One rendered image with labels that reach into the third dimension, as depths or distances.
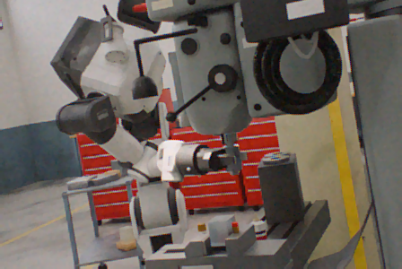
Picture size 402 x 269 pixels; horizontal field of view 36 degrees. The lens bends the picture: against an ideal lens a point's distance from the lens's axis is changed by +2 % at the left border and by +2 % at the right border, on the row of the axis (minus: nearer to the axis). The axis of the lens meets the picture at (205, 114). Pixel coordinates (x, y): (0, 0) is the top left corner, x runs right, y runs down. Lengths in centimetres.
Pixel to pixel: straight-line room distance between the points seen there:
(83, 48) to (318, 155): 174
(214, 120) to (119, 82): 44
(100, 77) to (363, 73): 87
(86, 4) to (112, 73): 1046
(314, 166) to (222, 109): 188
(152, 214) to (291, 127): 133
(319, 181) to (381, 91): 205
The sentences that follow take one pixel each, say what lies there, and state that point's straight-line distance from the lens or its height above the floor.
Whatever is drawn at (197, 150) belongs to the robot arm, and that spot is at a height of 127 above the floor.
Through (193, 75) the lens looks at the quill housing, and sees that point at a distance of 159.
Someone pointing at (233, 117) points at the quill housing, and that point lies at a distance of 158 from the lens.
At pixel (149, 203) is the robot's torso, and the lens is 228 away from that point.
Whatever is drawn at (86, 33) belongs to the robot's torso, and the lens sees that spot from 206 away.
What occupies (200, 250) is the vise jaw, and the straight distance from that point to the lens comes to 153.
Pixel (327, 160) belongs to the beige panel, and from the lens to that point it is 339.
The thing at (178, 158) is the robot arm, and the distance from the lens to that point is 176.
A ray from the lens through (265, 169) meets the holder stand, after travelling 198.
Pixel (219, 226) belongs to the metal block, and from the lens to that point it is 153.
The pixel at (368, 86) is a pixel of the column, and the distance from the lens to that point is 141.
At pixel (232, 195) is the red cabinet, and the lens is 667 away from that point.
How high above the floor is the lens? 145
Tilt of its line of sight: 3 degrees down
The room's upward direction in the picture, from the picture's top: 10 degrees counter-clockwise
